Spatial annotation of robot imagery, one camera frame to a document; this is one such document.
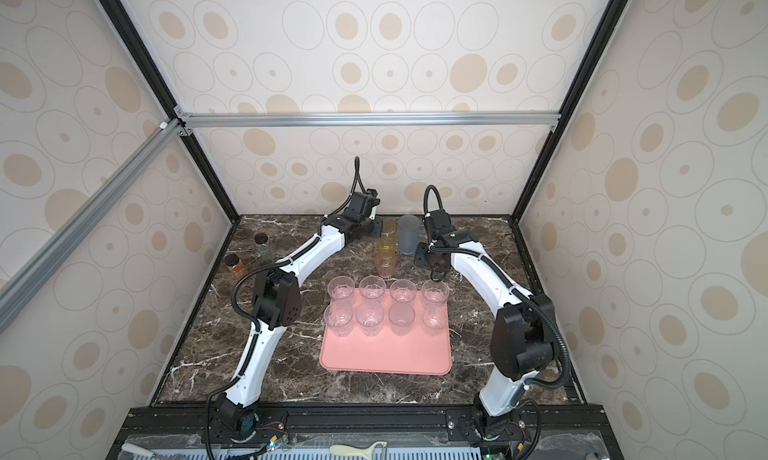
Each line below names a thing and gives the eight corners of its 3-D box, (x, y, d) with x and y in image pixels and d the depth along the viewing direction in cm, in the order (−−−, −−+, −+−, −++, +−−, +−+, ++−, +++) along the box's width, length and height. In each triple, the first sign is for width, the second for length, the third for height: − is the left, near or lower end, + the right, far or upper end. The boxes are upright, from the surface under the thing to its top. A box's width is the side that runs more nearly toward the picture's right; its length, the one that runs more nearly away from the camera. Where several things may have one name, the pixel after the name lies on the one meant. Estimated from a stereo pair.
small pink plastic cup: (374, 277, 104) (373, 273, 102) (375, 255, 110) (374, 251, 108) (396, 277, 104) (396, 273, 102) (396, 255, 110) (396, 251, 108)
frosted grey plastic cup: (385, 327, 92) (384, 314, 85) (398, 311, 95) (399, 298, 89) (403, 340, 89) (404, 328, 82) (416, 323, 92) (418, 311, 86)
